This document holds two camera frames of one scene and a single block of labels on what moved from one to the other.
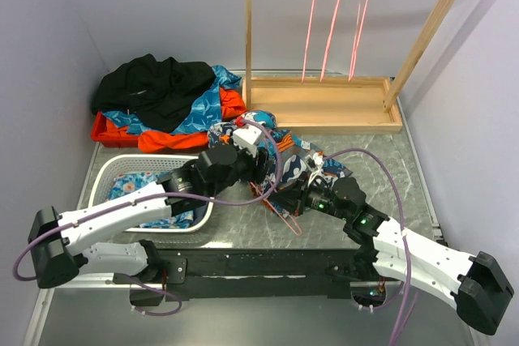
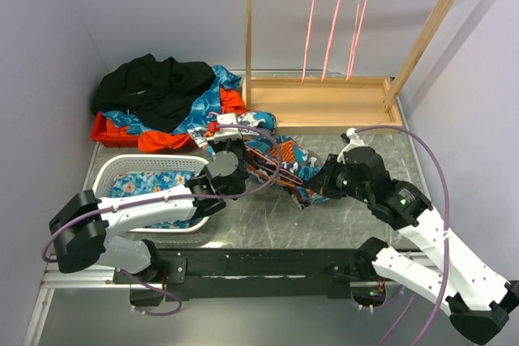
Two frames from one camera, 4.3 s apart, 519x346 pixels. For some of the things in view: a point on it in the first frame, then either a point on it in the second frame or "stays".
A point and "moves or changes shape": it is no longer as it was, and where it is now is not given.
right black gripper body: x=315 y=198 -> x=336 y=181
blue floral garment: x=124 y=182 stays
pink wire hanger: x=338 y=3 stays
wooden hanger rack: x=338 y=104 stays
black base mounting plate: x=253 y=274 stays
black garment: x=160 y=91 stays
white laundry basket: x=107 y=166 stays
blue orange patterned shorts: x=288 y=159 moves or changes shape
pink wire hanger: x=286 y=216 moves or changes shape
